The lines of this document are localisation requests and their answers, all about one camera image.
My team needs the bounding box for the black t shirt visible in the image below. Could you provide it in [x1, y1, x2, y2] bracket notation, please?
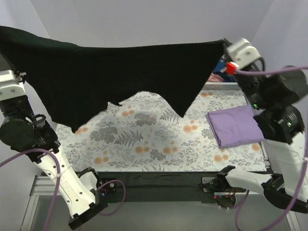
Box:
[0, 26, 224, 131]

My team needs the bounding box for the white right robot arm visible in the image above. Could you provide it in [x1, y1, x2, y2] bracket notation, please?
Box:
[212, 66, 308, 213]

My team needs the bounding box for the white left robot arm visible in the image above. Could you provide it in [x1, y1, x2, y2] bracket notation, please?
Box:
[0, 70, 107, 230]

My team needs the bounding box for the blue t shirt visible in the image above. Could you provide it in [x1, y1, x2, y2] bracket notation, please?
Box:
[212, 55, 236, 83]

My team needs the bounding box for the folded purple t shirt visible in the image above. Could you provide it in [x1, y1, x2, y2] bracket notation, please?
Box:
[206, 105, 265, 148]

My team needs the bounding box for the pink t shirt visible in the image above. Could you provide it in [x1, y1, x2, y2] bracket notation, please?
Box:
[208, 73, 224, 83]

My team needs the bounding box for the white plastic laundry basket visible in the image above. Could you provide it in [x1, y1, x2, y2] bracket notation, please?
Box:
[203, 82, 241, 90]

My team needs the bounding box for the floral patterned table mat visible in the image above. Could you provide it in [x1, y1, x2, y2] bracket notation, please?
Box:
[56, 90, 266, 172]

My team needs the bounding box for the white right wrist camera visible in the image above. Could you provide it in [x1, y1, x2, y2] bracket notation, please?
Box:
[226, 38, 261, 70]

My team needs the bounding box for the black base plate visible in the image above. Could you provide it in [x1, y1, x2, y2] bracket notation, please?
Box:
[99, 171, 217, 203]

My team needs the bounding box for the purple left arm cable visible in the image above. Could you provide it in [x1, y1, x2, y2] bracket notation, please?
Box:
[0, 148, 127, 231]

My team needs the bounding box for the aluminium frame rail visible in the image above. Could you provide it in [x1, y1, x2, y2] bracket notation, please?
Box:
[21, 177, 304, 231]

